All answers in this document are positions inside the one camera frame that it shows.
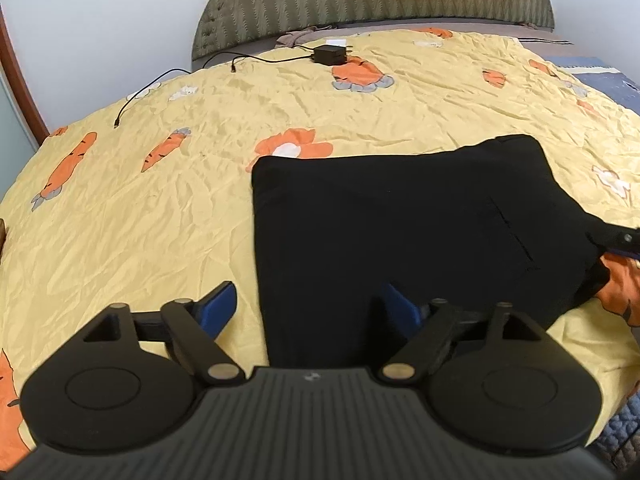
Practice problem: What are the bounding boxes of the black pants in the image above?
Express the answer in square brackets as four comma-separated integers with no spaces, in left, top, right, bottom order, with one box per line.
[252,134,608,368]

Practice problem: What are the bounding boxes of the yellow carrot print bedspread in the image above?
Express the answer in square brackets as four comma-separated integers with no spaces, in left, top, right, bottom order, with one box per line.
[1,23,639,469]

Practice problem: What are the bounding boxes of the black power adapter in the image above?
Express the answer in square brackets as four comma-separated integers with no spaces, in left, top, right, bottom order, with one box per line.
[310,44,348,66]

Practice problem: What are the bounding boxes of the black charging cable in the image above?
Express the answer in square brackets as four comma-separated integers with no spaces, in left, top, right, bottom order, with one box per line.
[113,67,192,129]

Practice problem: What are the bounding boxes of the brown wooden door frame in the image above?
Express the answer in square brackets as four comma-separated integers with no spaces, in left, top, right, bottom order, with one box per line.
[0,10,49,145]

